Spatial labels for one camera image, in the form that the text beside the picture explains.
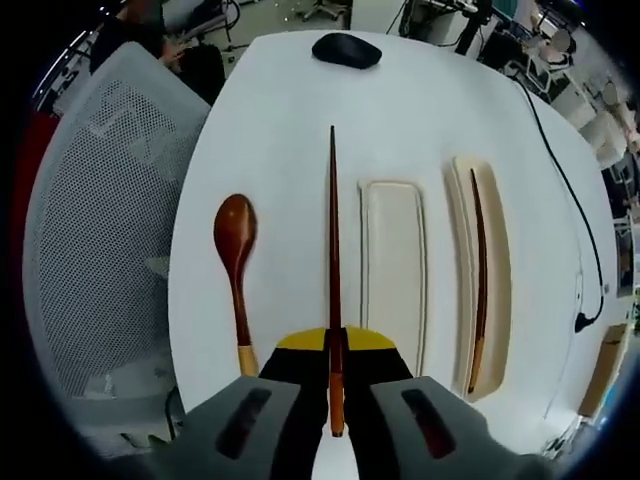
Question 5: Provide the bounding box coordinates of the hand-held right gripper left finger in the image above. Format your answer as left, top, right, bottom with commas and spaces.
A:
169, 327, 331, 480

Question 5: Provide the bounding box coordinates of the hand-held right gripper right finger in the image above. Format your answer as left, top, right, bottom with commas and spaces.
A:
343, 324, 524, 480

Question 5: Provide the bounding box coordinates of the beige cutlery case lid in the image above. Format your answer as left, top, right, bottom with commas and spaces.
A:
356, 178, 430, 382

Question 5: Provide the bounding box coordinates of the dark wooden chopstick utensil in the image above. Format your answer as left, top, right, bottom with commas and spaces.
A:
466, 168, 490, 395
326, 124, 347, 439

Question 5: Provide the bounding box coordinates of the beige cutlery case base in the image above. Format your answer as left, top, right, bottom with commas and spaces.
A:
443, 155, 515, 402

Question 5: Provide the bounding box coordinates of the brown wooden spoon utensil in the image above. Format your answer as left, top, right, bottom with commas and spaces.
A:
213, 193, 261, 377

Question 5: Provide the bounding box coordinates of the grey mesh office chair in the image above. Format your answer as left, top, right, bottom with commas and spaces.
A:
21, 41, 215, 417

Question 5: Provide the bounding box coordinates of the black curved object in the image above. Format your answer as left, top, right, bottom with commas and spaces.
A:
311, 31, 384, 72

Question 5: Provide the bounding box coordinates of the person in red shirt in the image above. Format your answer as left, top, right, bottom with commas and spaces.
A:
14, 110, 62, 201

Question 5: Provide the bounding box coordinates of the black power cable with plug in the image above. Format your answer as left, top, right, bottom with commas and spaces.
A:
513, 78, 607, 335

